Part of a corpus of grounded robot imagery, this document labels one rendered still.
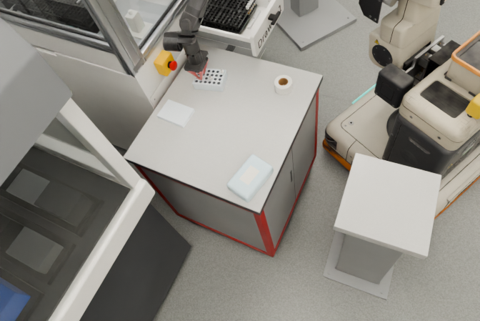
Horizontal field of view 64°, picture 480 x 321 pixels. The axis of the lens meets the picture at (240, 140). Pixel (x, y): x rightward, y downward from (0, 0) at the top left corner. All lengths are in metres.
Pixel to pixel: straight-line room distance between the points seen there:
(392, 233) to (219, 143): 0.67
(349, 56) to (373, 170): 1.42
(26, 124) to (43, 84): 0.09
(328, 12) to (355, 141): 1.21
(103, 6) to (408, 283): 1.73
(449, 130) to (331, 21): 1.59
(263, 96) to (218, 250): 0.91
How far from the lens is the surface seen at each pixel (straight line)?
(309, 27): 2.82
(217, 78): 1.59
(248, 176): 1.32
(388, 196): 1.35
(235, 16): 1.66
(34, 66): 0.86
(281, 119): 1.47
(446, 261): 2.15
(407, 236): 1.32
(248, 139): 1.44
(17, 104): 0.86
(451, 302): 2.11
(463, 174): 2.02
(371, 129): 2.03
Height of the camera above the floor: 1.99
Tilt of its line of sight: 58 degrees down
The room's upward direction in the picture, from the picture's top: 17 degrees counter-clockwise
